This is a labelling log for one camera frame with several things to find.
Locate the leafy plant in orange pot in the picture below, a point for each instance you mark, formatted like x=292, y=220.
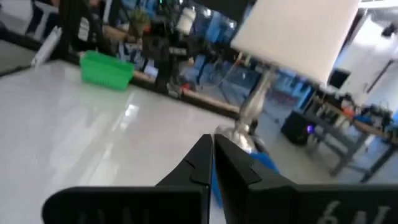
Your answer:
x=139, y=20

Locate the black speaker with blue light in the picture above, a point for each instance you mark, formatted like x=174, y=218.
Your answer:
x=295, y=127

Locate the white jug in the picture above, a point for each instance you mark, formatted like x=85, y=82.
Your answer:
x=186, y=20

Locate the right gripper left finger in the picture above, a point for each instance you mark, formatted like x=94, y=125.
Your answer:
x=155, y=205

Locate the blue plastic mesh basket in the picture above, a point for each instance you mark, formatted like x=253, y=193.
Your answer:
x=265, y=163

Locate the table lamp with beige shade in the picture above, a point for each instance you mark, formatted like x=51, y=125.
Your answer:
x=295, y=34

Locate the grey metal table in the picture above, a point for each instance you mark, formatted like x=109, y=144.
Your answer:
x=346, y=155

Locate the green plastic mesh basket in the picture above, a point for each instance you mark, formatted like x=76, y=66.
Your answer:
x=105, y=73

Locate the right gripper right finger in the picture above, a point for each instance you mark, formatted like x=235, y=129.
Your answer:
x=280, y=205

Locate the white tube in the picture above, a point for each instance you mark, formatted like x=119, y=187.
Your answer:
x=46, y=46

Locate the black monitor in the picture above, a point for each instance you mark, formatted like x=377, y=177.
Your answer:
x=339, y=78

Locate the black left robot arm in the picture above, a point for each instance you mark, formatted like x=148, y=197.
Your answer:
x=161, y=53

